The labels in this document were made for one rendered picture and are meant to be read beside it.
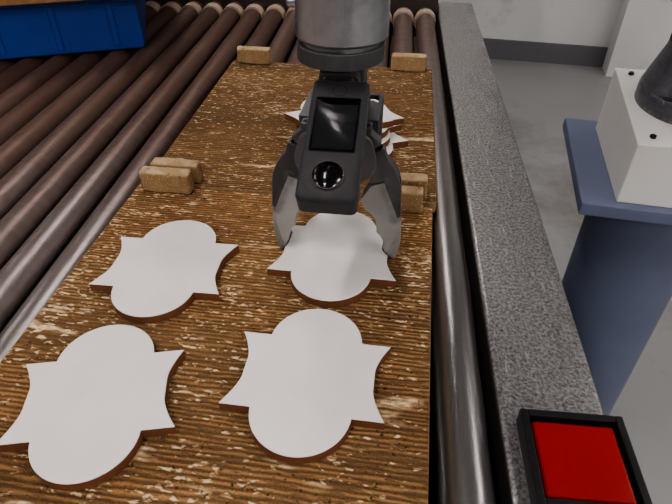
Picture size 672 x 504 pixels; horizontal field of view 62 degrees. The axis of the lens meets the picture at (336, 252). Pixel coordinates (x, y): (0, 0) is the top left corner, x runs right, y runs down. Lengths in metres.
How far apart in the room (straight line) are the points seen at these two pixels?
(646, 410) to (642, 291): 0.82
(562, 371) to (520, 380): 0.04
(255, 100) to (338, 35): 0.46
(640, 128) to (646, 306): 0.32
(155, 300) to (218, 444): 0.16
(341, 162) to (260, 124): 0.40
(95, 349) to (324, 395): 0.19
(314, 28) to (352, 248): 0.22
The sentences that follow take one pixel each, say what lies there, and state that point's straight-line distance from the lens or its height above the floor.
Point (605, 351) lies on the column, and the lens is 1.10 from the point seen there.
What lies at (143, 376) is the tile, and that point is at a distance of 0.47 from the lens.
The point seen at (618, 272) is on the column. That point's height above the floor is 0.72.
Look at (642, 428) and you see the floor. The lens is 1.75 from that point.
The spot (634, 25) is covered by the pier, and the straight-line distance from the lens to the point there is 3.81.
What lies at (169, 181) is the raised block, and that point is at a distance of 0.67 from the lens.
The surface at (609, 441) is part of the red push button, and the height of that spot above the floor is 0.93.
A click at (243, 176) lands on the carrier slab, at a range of 0.69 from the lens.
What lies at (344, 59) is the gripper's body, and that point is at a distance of 0.45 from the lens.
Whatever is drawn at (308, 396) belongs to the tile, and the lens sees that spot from 0.43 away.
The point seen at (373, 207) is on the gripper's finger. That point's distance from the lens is 0.51.
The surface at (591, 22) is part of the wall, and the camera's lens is 3.93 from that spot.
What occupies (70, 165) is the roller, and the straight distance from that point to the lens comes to 0.83.
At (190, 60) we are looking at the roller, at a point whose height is 0.92.
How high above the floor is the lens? 1.29
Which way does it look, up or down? 39 degrees down
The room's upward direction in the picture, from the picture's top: straight up
